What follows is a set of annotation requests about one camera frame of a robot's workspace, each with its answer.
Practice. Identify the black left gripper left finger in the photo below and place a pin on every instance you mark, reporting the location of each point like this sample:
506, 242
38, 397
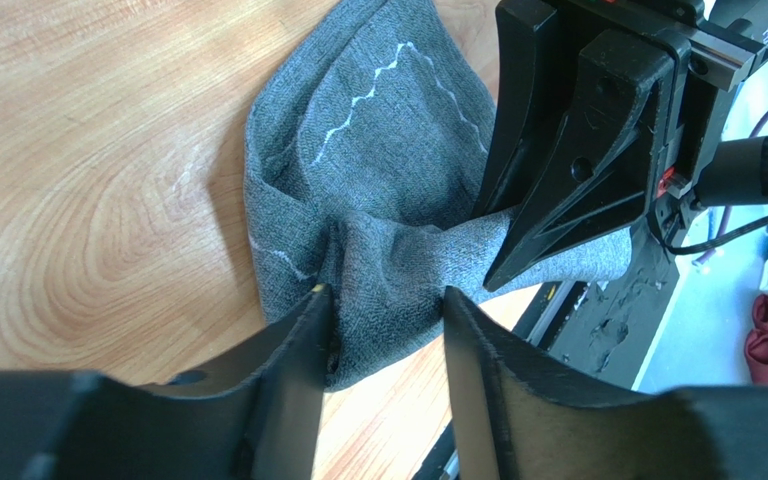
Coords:
252, 412

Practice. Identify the grey cloth napkin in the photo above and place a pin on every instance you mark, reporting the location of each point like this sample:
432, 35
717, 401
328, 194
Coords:
364, 157

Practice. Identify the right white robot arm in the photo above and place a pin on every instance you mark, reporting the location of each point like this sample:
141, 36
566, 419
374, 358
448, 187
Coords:
738, 173

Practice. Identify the red cloth pile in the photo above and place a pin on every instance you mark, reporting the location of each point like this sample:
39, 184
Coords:
756, 343

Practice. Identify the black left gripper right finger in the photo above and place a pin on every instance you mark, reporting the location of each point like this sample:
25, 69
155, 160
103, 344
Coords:
685, 433

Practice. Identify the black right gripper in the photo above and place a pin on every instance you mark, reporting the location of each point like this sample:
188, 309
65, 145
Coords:
607, 112

